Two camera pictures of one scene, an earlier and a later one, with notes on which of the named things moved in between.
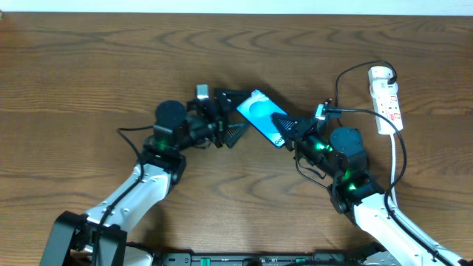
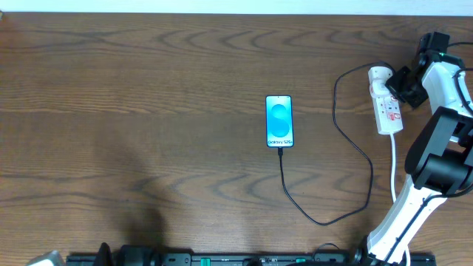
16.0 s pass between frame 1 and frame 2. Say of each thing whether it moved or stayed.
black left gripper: moved
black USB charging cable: moved
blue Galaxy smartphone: moved
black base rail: stayed
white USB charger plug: stayed
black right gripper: moved
